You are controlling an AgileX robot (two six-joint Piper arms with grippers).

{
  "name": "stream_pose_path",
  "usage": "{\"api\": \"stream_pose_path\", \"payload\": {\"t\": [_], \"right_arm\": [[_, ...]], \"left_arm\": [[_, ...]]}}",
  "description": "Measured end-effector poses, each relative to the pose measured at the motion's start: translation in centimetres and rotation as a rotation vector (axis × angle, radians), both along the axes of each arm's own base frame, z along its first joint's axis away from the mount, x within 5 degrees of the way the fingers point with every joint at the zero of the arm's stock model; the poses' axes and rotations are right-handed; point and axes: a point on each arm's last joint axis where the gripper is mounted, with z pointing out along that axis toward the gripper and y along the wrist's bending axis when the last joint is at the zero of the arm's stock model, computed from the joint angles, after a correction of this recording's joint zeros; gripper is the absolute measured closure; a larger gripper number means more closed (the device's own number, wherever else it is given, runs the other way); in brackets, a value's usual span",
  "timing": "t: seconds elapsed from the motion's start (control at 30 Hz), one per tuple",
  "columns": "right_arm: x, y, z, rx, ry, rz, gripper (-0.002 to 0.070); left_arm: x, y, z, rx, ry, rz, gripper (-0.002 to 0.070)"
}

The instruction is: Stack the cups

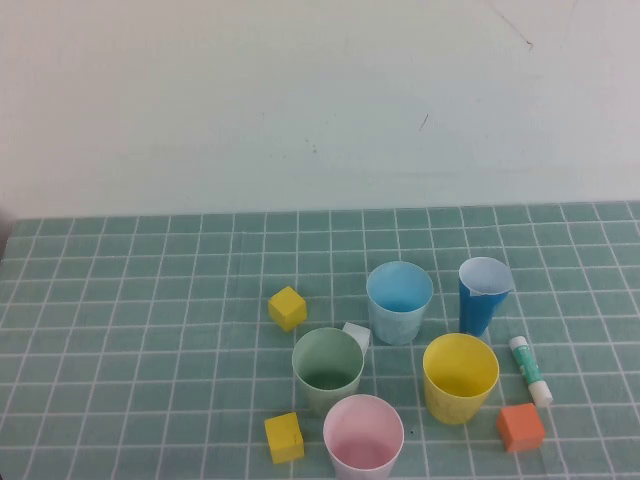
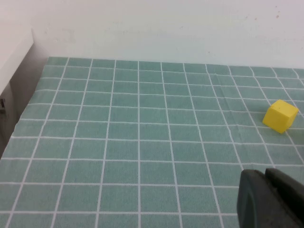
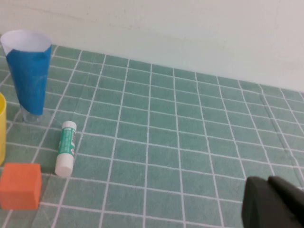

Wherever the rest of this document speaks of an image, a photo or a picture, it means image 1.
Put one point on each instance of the light blue plastic cup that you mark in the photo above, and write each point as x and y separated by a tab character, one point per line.
400	325

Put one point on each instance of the pale green plastic cup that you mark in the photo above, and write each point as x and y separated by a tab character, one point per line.
325	360

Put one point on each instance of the yellow plastic cup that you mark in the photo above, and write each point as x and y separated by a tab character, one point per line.
460	370

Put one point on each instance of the yellow cube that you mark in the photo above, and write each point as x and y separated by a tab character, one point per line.
287	307
284	440

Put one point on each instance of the white cube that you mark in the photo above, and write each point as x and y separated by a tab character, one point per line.
356	332

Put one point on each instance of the blue rolled paper cone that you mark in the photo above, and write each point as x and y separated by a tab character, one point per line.
475	315

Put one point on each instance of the green checkered tablecloth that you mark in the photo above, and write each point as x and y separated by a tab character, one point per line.
150	300

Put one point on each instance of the pink plastic cup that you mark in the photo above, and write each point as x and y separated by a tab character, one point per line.
362	440

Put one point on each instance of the green white glue stick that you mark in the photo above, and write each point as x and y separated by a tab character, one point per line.
527	367

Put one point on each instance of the orange cube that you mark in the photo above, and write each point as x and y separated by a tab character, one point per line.
520	427

